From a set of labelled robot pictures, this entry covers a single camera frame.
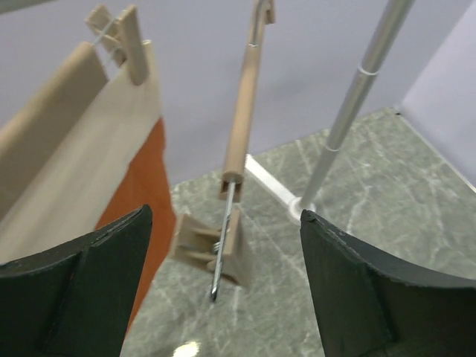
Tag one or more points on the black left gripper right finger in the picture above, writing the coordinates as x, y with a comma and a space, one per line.
368, 302

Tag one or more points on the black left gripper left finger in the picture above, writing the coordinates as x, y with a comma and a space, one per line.
75, 299

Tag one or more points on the orange shorts beige waistband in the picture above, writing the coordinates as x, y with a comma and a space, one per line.
110, 163

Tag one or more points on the silver white clothes rack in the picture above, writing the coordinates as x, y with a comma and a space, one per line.
367, 71

